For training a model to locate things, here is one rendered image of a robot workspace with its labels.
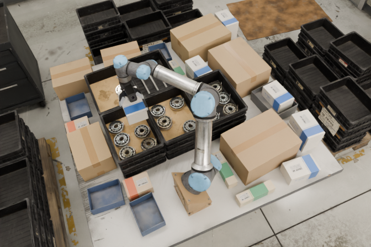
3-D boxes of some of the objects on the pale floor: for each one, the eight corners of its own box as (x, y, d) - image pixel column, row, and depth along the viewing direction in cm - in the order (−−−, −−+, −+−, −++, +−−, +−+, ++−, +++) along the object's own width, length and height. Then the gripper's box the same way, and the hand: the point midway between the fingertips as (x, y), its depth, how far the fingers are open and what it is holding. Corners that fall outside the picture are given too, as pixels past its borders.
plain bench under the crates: (314, 208, 269) (344, 168, 213) (124, 296, 238) (100, 277, 182) (224, 75, 360) (228, 23, 304) (78, 125, 328) (53, 78, 272)
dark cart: (50, 107, 344) (9, 41, 272) (5, 122, 335) (-49, 58, 263) (42, 69, 378) (4, 1, 306) (1, 81, 369) (-48, 15, 297)
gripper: (138, 67, 191) (143, 90, 207) (105, 78, 187) (113, 100, 203) (143, 77, 186) (148, 100, 202) (109, 88, 182) (117, 110, 198)
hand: (132, 103), depth 201 cm, fingers closed on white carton, 13 cm apart
